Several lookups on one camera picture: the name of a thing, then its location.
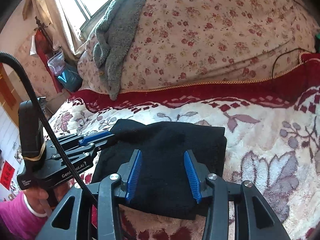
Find black pants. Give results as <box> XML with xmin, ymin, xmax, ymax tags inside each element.
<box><xmin>92</xmin><ymin>119</ymin><xmax>227</xmax><ymax>220</ymax></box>

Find left forearm pink sleeve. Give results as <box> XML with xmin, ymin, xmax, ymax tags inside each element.
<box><xmin>1</xmin><ymin>191</ymin><xmax>48</xmax><ymax>239</ymax></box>

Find person's left hand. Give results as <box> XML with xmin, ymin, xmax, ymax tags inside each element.
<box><xmin>23</xmin><ymin>181</ymin><xmax>70</xmax><ymax>214</ymax></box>

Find teal bag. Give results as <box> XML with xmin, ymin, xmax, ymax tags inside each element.
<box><xmin>56</xmin><ymin>64</ymin><xmax>82</xmax><ymax>92</ymax></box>

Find clear plastic bag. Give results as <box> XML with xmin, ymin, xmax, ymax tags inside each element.
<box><xmin>47</xmin><ymin>50</ymin><xmax>66</xmax><ymax>76</ymax></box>

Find grey fleece garment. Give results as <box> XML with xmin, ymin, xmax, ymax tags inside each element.
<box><xmin>93</xmin><ymin>0</ymin><xmax>146</xmax><ymax>101</ymax></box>

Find beige window curtain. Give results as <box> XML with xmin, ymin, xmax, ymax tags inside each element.
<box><xmin>22</xmin><ymin>0</ymin><xmax>87</xmax><ymax>60</ymax></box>

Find beige floral quilt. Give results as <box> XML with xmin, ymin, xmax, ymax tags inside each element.
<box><xmin>76</xmin><ymin>0</ymin><xmax>318</xmax><ymax>94</ymax></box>

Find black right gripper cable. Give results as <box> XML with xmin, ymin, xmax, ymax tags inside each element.
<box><xmin>0</xmin><ymin>51</ymin><xmax>99</xmax><ymax>207</ymax></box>

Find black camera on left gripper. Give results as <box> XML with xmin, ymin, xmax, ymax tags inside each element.
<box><xmin>18</xmin><ymin>100</ymin><xmax>46</xmax><ymax>172</ymax></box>

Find black cable on quilt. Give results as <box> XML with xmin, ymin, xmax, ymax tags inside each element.
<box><xmin>271</xmin><ymin>0</ymin><xmax>311</xmax><ymax>79</ymax></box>

